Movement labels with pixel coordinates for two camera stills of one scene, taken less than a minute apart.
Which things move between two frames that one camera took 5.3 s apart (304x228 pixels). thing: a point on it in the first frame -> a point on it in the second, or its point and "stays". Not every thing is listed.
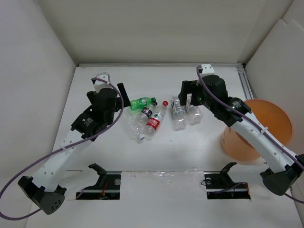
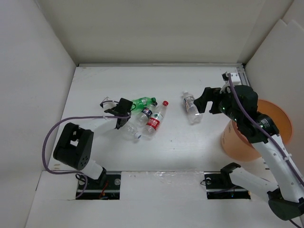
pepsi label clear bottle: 143,117 stays
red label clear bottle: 153,122 stays
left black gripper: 126,103 -> 113,108
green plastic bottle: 138,104 stays
